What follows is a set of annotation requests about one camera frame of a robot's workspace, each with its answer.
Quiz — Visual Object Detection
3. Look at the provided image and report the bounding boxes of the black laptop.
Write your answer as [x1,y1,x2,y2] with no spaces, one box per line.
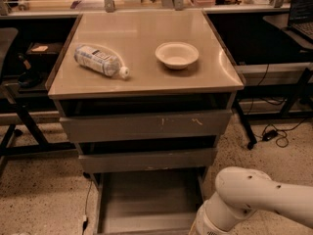
[288,0,313,42]

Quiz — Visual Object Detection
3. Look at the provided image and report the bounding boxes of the grey middle drawer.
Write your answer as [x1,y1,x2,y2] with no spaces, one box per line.
[79,136,217,173]

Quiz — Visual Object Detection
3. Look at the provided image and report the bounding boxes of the clear plastic water bottle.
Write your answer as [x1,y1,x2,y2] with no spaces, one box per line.
[74,45,130,79]

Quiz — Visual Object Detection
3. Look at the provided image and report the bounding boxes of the black power adapter with cable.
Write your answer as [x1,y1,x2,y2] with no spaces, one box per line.
[261,124,289,148]

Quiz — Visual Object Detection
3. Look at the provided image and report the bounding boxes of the grey drawer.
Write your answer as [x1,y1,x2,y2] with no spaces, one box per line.
[79,136,217,173]
[93,168,203,235]
[61,94,232,143]

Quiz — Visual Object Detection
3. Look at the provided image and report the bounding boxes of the grey top drawer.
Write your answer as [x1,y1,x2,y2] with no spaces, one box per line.
[61,94,232,143]

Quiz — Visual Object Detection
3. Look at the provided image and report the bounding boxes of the white paper bowl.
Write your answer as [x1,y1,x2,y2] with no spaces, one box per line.
[155,42,200,70]

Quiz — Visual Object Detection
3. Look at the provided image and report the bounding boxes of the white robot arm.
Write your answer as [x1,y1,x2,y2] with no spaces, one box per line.
[188,166,313,235]

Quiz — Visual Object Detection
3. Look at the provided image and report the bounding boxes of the black box with label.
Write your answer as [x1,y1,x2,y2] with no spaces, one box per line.
[26,42,63,55]

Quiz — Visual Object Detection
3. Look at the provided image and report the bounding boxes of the grey bottom drawer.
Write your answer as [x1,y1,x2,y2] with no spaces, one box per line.
[93,168,203,235]

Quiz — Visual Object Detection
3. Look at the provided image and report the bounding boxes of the grey drawer cabinet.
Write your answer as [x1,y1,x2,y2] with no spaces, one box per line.
[44,9,246,188]

